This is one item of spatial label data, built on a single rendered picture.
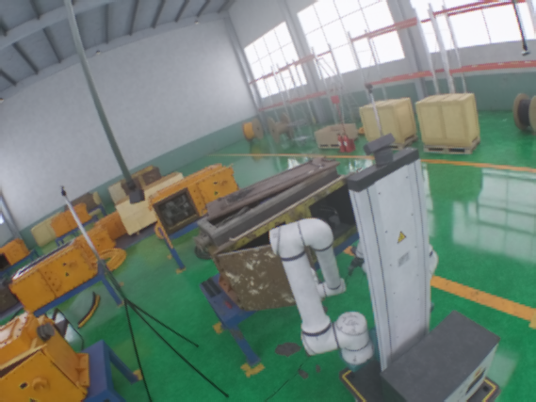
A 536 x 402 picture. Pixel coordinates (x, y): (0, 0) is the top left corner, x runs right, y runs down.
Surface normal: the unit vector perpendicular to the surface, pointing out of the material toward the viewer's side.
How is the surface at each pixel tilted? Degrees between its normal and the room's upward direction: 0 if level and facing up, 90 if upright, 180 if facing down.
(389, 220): 90
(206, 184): 90
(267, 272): 90
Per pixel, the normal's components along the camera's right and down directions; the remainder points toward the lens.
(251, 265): -0.16, 0.40
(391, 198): 0.36, 0.22
